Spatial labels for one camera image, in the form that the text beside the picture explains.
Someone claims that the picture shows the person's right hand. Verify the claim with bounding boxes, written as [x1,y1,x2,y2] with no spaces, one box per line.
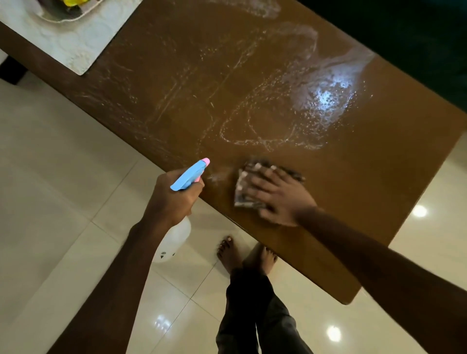
[237,164,319,227]

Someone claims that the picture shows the person's left hand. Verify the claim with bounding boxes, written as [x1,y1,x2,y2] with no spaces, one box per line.
[143,168,206,235]

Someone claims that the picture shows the white spray bottle blue nozzle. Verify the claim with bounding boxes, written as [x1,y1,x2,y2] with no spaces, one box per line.
[152,158,211,264]

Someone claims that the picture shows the dark patterned cleaning cloth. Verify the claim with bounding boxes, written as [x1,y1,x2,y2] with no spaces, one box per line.
[233,159,306,209]

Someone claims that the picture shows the person's left forearm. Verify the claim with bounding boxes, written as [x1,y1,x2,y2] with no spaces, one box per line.
[47,218,173,354]

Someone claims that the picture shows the person's right forearm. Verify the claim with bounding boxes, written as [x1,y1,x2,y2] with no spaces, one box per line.
[295,206,467,354]

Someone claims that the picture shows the person's right foot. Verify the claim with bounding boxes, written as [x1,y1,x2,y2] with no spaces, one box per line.
[243,242,279,277]

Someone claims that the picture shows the person's foot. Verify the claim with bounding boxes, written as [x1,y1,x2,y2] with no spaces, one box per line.
[216,236,244,275]
[243,242,279,277]

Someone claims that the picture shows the person's left foot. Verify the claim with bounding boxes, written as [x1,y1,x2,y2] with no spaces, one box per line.
[216,236,244,275]

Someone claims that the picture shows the dark grey trousers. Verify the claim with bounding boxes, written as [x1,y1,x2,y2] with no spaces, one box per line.
[215,267,314,354]

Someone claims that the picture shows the dark green sofa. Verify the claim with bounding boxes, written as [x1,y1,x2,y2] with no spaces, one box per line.
[297,0,467,112]

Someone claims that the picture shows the white embossed placemat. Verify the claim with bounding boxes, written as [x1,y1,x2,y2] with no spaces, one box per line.
[0,0,144,76]

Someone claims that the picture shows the dark table leg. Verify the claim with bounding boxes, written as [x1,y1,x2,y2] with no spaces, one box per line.
[0,55,29,86]

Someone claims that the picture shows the white serving tray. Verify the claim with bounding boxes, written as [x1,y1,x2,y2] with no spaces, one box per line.
[34,0,106,24]

